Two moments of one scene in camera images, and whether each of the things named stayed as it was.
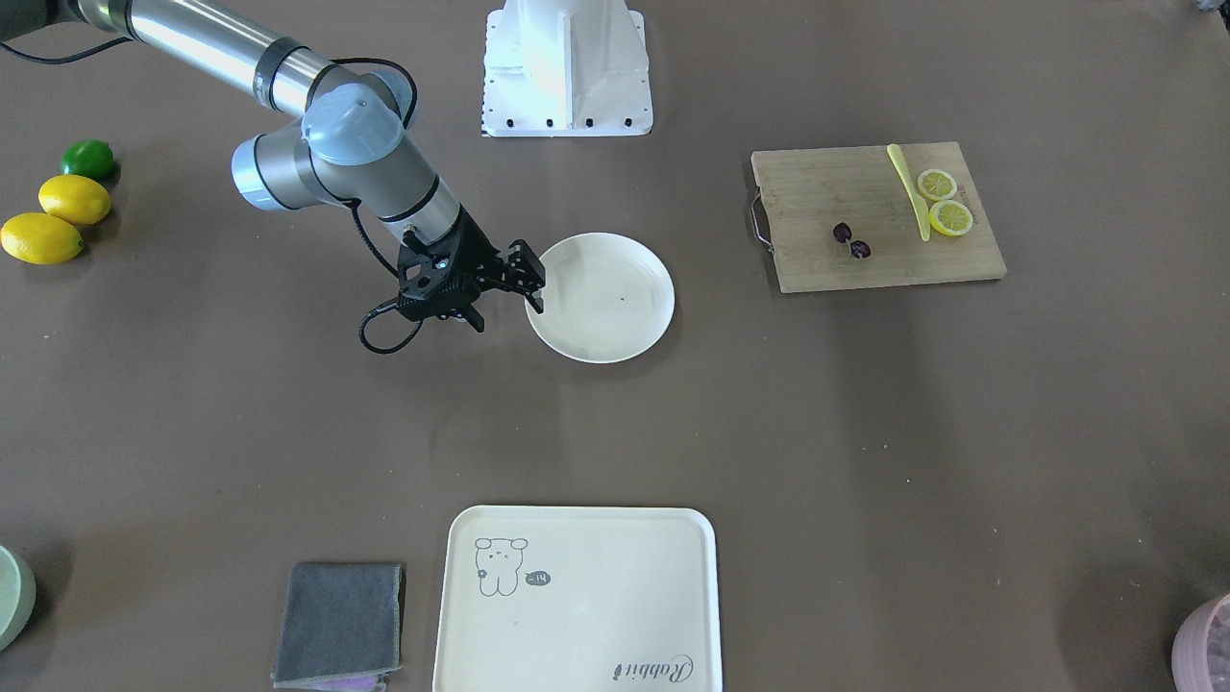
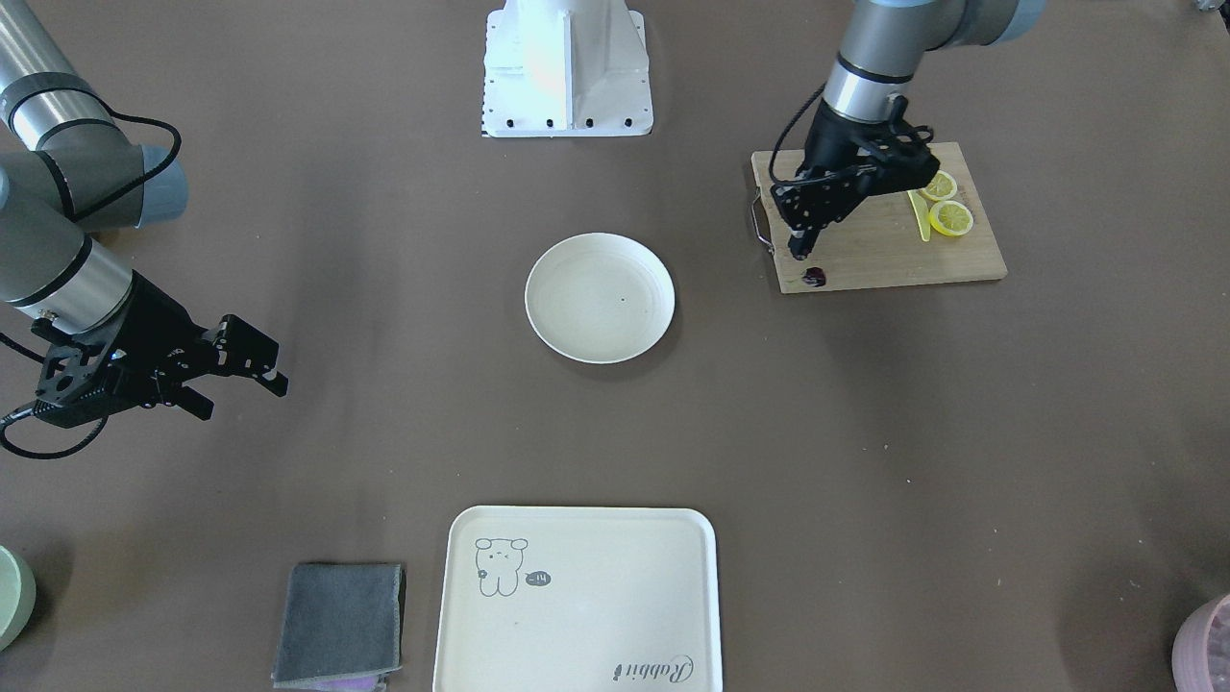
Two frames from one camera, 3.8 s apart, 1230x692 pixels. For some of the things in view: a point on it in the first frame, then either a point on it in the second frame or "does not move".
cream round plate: [607, 299] does not move
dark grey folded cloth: [340, 620] does not move
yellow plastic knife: [919, 205] does not move
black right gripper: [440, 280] -> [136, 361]
